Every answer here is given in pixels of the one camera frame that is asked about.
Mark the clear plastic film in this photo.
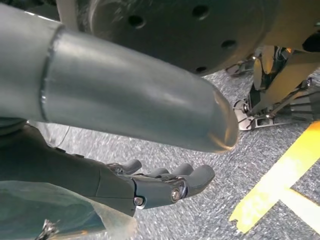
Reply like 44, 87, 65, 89
0, 180, 138, 240

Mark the yellow floor tape square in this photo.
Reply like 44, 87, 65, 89
229, 120, 320, 236

